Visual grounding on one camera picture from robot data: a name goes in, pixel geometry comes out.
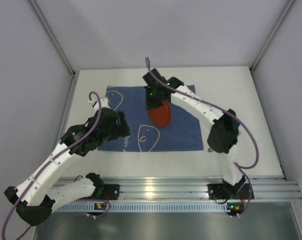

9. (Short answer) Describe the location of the aluminium frame rail left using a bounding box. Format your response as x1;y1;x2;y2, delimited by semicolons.
26;0;75;76

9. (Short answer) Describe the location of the aluminium front rail base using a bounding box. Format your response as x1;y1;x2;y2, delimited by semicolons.
53;176;302;201

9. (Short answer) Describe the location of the blue cloth placemat gold print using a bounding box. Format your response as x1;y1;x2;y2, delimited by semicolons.
98;86;204;152

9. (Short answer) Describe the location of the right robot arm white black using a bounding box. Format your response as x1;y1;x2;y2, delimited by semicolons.
142;69;246;195

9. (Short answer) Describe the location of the aluminium frame rail right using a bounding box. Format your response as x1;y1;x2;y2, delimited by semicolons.
249;0;297;74

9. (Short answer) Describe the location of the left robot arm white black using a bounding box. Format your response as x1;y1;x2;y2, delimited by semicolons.
4;97;130;226

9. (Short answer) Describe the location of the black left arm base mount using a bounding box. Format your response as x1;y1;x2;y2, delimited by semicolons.
85;172;120;201

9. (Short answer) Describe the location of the aluminium frame rail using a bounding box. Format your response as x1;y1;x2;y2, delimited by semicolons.
26;0;75;76
249;0;297;74

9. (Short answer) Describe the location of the slotted grey cable duct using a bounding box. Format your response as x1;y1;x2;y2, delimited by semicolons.
50;201;244;213

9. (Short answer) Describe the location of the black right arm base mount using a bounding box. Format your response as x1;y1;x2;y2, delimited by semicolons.
207;175;255;203

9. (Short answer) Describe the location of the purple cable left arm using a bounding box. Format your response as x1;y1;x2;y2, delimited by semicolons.
2;91;112;238

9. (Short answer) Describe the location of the iridescent purple fork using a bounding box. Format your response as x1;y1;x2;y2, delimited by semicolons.
207;147;214;153

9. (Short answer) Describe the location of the orange plastic plate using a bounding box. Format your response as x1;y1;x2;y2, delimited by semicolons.
146;100;172;128

